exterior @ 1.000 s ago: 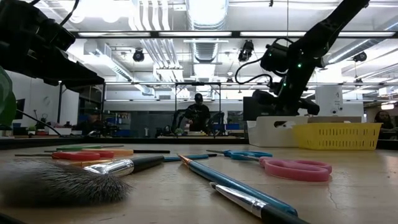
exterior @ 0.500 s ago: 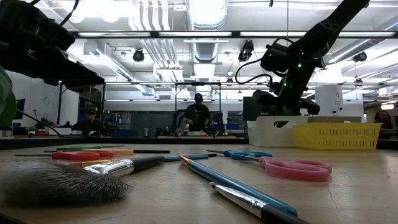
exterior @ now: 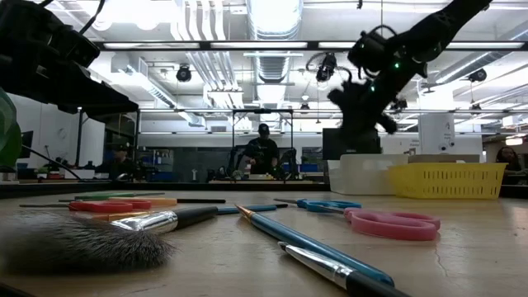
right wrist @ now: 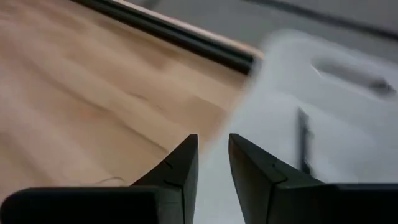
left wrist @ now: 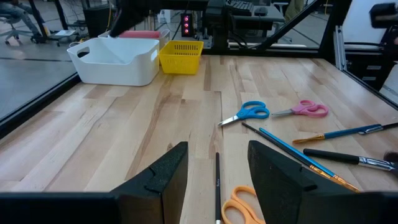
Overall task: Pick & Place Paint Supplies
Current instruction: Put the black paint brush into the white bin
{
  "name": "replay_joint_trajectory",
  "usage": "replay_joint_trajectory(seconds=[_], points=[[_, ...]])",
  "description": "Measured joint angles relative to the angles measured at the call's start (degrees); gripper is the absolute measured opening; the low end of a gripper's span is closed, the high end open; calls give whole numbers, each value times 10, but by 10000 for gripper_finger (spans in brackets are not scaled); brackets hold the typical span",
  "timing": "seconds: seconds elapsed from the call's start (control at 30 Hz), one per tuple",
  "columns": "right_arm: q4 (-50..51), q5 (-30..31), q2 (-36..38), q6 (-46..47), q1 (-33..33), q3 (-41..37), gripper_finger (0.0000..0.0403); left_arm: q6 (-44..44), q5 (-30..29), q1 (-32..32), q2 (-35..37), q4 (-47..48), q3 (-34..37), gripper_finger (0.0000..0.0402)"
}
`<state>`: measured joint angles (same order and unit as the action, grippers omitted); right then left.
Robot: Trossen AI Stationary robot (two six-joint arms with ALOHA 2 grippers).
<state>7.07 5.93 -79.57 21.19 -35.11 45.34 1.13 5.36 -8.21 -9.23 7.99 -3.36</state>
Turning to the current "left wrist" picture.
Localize black aluminium rig frame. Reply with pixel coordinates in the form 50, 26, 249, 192
0, 0, 398, 139

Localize pink paint bottle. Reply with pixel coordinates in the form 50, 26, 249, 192
119, 30, 162, 39

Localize orange-handled scissors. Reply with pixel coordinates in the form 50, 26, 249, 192
221, 185, 265, 224

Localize black keyboard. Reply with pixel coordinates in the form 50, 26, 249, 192
226, 0, 255, 17

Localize blue-handled scissors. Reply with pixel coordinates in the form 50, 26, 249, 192
217, 100, 271, 127

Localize thin black paintbrush white lettering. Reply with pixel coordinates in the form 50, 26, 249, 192
215, 151, 222, 224

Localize grey office chair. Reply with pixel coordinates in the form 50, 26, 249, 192
0, 14, 35, 46

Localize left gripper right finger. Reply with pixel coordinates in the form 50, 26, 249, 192
248, 139, 360, 224

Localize white plastic bin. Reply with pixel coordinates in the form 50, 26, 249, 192
67, 37, 160, 87

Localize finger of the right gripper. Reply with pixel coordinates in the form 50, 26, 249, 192
108, 0, 163, 39

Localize yellow plastic basket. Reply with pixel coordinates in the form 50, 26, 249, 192
158, 40, 205, 75

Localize thin blue paintbrush gold ferrule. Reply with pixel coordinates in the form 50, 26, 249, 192
259, 127, 361, 193

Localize large fluffy black-handled brush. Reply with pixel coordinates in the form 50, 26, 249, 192
303, 148, 398, 177

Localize black desk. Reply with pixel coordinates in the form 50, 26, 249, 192
228, 4, 286, 32

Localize person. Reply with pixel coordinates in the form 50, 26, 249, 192
0, 0, 43, 35

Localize thick blue paintbrush gold ferrule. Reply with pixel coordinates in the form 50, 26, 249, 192
292, 123, 384, 144

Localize pink-handled scissors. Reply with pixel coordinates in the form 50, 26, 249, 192
271, 99, 330, 118

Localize black equipment case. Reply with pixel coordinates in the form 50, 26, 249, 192
83, 6, 111, 38

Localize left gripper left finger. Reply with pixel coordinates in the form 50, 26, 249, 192
109, 141, 190, 224

